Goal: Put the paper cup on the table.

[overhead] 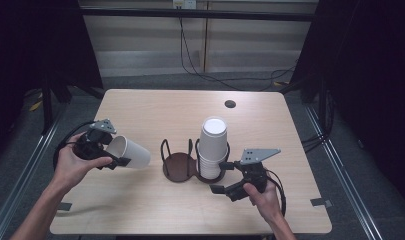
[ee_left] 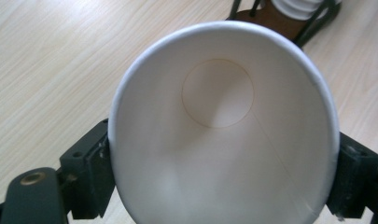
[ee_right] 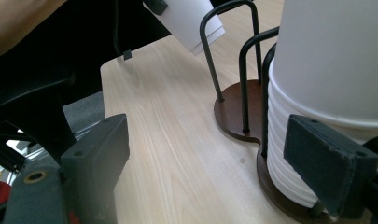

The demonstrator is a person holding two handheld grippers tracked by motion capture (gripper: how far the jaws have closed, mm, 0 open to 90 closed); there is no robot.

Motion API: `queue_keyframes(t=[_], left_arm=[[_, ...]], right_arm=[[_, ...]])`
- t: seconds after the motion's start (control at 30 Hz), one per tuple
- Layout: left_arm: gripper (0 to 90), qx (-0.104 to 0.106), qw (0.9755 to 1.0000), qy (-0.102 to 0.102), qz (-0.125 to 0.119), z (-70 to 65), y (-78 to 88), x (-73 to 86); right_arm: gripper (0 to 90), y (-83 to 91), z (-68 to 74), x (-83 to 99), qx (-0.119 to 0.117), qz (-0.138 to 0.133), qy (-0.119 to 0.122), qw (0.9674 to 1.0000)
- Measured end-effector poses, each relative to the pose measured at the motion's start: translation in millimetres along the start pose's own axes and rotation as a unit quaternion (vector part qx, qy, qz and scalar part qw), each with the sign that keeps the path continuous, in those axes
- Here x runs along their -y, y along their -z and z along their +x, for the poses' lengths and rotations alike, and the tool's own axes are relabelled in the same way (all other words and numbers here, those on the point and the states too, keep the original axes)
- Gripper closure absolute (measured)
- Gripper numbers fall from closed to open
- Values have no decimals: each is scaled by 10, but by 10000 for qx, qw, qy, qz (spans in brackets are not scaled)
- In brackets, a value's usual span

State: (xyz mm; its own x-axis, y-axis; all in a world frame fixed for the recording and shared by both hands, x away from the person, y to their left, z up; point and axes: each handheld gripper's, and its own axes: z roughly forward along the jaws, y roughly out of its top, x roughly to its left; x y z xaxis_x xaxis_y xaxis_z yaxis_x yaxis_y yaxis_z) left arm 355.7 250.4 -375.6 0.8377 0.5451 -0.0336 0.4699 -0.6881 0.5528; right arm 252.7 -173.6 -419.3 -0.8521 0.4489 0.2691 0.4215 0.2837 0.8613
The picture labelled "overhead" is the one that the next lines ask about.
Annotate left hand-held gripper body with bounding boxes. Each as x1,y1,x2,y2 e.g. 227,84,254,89
72,118,118,162

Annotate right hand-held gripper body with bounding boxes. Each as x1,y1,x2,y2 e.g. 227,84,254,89
234,148,282,203

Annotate single white paper cup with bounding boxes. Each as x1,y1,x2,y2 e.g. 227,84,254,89
105,134,152,170

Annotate stack of white paper cups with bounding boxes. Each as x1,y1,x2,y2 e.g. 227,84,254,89
196,116,230,181

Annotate black wire double cup holder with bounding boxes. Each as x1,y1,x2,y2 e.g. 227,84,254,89
160,138,231,184

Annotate person's left hand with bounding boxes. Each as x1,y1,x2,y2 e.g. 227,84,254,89
52,132,114,195

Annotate person's right hand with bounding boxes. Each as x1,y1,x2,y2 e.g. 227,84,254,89
242,179,285,225

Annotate black metal stand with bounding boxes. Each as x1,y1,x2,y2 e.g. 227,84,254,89
40,74,55,135

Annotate yellow floor tape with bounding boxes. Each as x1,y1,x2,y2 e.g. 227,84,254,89
28,92,44,113

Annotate black curtain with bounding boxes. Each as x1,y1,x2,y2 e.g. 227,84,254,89
289,0,405,209
0,0,104,168

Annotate left hand-held gripper cable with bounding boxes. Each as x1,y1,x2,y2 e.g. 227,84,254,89
52,120,98,168

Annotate hand-held gripper cable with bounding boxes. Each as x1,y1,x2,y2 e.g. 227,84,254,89
264,168,288,218
52,120,98,168

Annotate right hand-held gripper cable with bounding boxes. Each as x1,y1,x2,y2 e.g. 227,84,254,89
264,168,288,218

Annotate bundle of black floor cables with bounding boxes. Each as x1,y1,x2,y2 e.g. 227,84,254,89
300,89,334,154

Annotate aluminium floor rail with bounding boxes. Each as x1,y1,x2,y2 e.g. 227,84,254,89
303,104,386,240
0,99,71,240

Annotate long black wall cable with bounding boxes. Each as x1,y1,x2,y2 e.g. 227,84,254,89
178,16,298,92

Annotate black horizontal frame bar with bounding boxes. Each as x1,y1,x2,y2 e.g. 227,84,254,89
79,7,319,23

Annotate white wall socket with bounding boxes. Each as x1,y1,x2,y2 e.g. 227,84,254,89
172,0,198,10

